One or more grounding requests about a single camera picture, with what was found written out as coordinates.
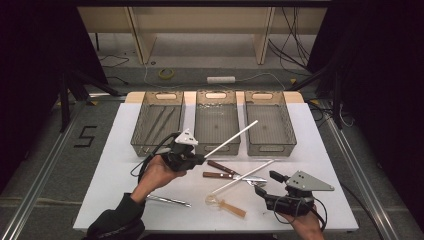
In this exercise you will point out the dark curtain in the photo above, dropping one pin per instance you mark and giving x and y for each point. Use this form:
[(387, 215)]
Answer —
[(33, 66), (383, 83)]

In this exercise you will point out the white straw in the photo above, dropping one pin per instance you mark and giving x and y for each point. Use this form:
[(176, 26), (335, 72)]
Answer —
[(233, 137), (260, 167)]

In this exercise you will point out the metal tongs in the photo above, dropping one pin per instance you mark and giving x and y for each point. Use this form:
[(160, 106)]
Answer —
[(170, 200)]

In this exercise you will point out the person's right hand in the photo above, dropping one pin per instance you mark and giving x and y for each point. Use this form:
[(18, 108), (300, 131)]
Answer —
[(306, 226)]

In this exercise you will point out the beige wooden shelf unit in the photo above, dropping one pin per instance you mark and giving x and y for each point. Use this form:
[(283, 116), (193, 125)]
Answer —
[(143, 43)]

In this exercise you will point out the yellow tape roll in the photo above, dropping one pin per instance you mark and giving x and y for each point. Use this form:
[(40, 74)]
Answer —
[(159, 73)]

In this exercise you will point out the metal straw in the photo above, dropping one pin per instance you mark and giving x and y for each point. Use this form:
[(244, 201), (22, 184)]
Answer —
[(155, 124), (164, 122)]

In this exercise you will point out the white power strip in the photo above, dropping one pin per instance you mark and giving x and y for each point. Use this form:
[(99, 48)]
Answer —
[(220, 80)]

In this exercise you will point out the smoky transparent plastic bin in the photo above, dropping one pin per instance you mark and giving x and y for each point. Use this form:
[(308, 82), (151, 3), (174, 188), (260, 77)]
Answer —
[(176, 126), (270, 133), (213, 133)]

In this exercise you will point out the grey metal floor rail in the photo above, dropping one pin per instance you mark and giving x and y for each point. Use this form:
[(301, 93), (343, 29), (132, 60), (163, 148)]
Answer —
[(363, 186), (36, 186)]

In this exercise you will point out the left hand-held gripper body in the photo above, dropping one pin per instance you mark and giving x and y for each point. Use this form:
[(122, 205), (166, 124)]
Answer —
[(181, 158)]

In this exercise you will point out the person's left hand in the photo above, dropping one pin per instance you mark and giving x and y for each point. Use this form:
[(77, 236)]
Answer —
[(156, 176)]

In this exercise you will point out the black metal stand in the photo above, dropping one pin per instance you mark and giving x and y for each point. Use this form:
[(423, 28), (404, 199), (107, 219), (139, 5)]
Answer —
[(64, 100), (337, 106)]

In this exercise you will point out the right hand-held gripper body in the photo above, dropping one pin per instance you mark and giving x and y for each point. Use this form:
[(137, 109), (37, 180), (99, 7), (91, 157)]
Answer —
[(300, 200)]

